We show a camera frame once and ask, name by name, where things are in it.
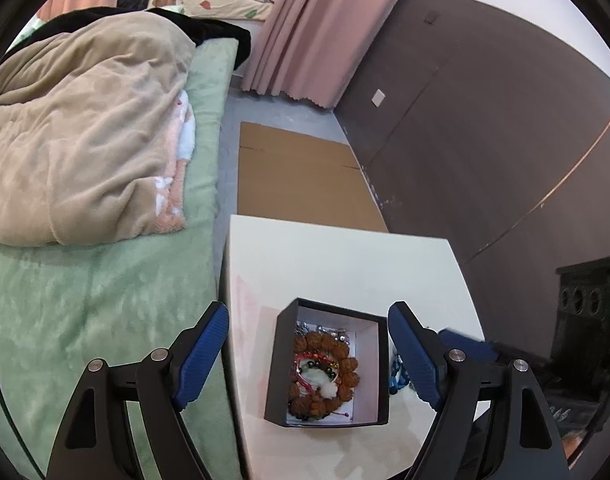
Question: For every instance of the pink and white cloth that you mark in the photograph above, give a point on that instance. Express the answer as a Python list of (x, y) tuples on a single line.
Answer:
[(177, 175)]

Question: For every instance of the white wall outlet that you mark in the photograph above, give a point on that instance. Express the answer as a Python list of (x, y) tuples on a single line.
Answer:
[(379, 97)]

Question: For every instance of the black jewelry box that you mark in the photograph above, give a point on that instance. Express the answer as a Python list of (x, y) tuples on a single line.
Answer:
[(277, 370)]

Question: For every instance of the flat cardboard sheet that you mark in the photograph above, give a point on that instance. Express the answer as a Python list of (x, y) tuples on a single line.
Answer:
[(295, 180)]

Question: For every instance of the bed with green sheet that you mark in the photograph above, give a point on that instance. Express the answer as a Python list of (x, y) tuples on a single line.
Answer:
[(85, 320)]

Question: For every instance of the wide pink curtain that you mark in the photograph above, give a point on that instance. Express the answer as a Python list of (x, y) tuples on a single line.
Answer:
[(315, 35)]

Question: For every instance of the bed with floral sheet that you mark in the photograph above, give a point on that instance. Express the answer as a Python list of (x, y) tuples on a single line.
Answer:
[(220, 2)]

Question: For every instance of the white square table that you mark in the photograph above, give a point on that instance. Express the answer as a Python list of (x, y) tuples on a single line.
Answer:
[(345, 265)]

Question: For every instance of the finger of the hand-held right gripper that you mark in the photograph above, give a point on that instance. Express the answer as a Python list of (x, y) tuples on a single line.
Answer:
[(465, 341)]

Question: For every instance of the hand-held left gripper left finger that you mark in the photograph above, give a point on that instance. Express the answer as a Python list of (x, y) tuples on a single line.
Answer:
[(200, 360)]

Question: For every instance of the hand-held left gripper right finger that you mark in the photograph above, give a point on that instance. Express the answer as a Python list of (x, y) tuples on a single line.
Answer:
[(415, 360)]

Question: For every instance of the beige fleece blanket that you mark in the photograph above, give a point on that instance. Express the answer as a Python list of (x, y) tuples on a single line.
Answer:
[(75, 135)]

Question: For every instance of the dark wall switch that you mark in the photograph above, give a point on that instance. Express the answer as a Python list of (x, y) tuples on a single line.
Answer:
[(431, 18)]

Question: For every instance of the black cloth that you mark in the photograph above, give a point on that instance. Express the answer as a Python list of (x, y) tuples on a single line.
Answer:
[(220, 35)]

